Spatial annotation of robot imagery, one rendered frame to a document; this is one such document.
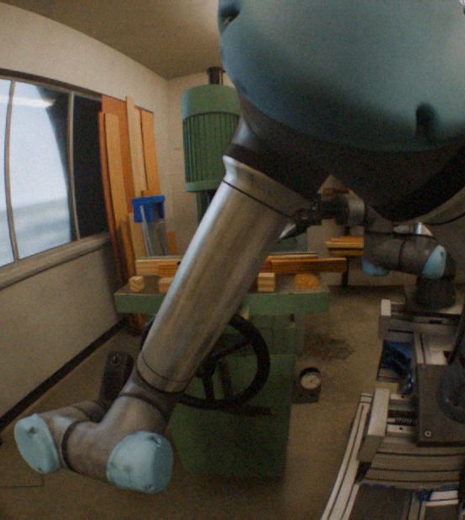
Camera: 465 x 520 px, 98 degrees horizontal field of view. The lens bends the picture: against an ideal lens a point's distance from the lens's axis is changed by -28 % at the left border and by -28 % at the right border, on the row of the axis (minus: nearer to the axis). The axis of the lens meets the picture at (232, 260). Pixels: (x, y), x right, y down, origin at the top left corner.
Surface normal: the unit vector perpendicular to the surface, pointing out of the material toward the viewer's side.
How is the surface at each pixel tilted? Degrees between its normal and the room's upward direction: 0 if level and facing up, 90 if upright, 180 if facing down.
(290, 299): 90
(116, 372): 32
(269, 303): 90
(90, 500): 0
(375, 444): 90
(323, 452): 0
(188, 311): 88
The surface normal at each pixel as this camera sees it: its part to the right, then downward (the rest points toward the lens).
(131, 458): -0.13, -0.71
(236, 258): 0.15, 0.40
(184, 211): -0.25, 0.26
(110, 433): -0.07, -0.97
